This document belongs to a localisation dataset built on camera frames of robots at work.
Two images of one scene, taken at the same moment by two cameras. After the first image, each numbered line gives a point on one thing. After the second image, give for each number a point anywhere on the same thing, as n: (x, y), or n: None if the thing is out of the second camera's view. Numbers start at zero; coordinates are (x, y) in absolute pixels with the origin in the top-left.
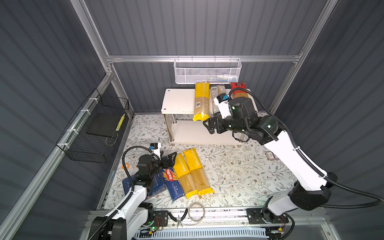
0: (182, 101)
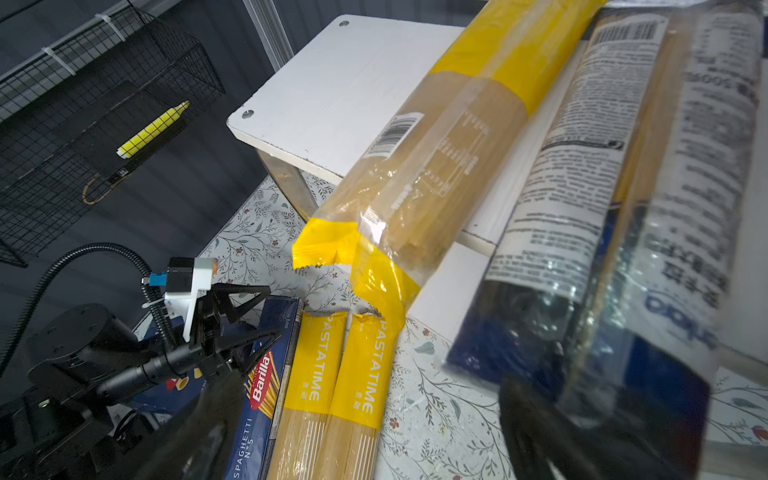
0: (314, 118)
